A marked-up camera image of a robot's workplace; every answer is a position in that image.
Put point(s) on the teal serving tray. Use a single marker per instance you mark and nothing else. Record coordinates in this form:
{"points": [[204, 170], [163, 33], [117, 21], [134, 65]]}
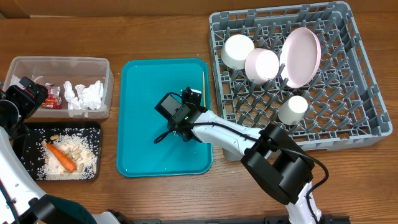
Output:
{"points": [[143, 84]]}

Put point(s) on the pink bowl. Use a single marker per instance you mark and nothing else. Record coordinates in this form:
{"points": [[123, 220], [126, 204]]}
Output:
{"points": [[261, 65]]}

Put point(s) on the orange carrot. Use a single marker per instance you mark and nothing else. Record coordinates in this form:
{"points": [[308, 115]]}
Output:
{"points": [[65, 161]]}

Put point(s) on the grey dishwasher rack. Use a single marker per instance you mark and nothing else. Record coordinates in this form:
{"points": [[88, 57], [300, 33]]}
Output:
{"points": [[345, 106]]}

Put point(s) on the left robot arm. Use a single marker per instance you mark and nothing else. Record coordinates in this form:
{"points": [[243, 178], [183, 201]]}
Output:
{"points": [[23, 200]]}

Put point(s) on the wooden chopstick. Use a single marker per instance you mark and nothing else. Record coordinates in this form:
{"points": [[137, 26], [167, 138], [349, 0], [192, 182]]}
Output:
{"points": [[204, 89]]}

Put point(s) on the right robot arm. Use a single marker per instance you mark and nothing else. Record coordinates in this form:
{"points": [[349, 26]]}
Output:
{"points": [[278, 165]]}

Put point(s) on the black plastic tray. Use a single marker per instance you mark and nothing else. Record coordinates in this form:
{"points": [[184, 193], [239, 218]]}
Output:
{"points": [[18, 145]]}

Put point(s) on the white paper cup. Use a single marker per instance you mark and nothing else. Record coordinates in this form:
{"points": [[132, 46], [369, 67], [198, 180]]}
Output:
{"points": [[293, 110]]}

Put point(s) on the clear plastic bin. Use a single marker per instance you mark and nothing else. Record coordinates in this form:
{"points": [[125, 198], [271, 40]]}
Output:
{"points": [[58, 70]]}

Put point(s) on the white bowl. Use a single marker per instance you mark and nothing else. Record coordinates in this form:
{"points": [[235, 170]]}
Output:
{"points": [[235, 51]]}

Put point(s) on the food scraps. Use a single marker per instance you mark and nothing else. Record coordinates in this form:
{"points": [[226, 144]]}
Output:
{"points": [[82, 145]]}

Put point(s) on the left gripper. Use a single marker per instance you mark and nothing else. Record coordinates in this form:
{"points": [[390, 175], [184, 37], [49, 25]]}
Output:
{"points": [[30, 104]]}

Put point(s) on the white tissue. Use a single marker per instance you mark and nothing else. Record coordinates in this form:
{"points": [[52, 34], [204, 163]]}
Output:
{"points": [[90, 97], [72, 100]]}

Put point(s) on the red snack wrapper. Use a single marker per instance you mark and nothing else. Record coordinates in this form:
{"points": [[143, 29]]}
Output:
{"points": [[54, 100]]}

